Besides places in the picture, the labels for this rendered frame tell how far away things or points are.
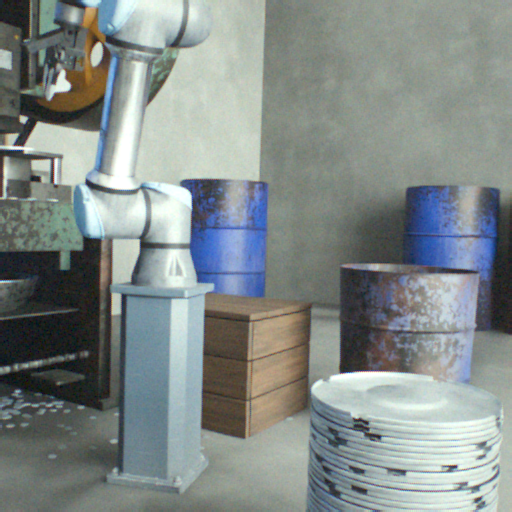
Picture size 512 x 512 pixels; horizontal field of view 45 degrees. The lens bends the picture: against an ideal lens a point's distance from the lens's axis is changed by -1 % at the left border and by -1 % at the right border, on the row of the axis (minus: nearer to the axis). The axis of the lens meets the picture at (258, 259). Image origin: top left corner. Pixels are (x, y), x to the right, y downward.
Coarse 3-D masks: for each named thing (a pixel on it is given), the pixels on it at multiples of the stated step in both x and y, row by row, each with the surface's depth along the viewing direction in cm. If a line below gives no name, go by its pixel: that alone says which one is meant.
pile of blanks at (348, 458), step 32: (320, 416) 94; (320, 448) 91; (352, 448) 87; (384, 448) 86; (416, 448) 82; (448, 448) 83; (480, 448) 87; (320, 480) 92; (352, 480) 86; (384, 480) 85; (416, 480) 83; (448, 480) 83; (480, 480) 86
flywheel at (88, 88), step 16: (96, 16) 211; (96, 32) 211; (80, 64) 216; (80, 80) 216; (96, 80) 212; (64, 96) 215; (80, 96) 211; (96, 96) 207; (64, 112) 217; (80, 112) 215
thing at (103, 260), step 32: (0, 256) 221; (32, 256) 211; (96, 256) 192; (64, 288) 202; (96, 288) 192; (0, 320) 222; (32, 320) 212; (64, 320) 201; (96, 320) 193; (0, 352) 222; (32, 352) 212; (64, 352) 203; (96, 352) 193; (32, 384) 211; (64, 384) 202; (96, 384) 193
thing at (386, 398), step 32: (320, 384) 103; (352, 384) 104; (384, 384) 105; (416, 384) 105; (448, 384) 106; (352, 416) 86; (384, 416) 86; (416, 416) 87; (448, 416) 87; (480, 416) 88
